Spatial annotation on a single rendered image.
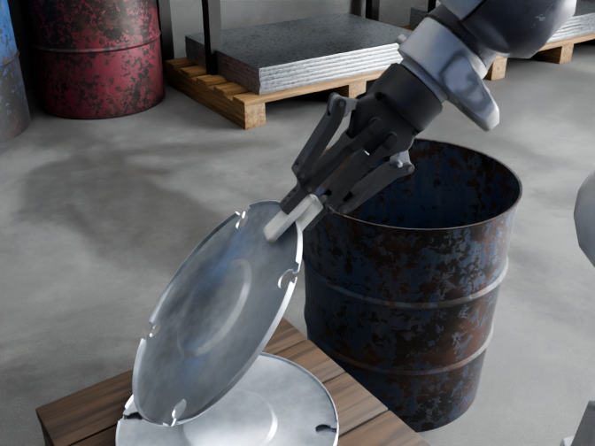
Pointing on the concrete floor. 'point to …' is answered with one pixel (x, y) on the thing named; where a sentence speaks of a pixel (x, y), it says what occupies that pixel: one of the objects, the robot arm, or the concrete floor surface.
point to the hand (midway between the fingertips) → (292, 219)
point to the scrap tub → (414, 280)
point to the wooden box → (342, 384)
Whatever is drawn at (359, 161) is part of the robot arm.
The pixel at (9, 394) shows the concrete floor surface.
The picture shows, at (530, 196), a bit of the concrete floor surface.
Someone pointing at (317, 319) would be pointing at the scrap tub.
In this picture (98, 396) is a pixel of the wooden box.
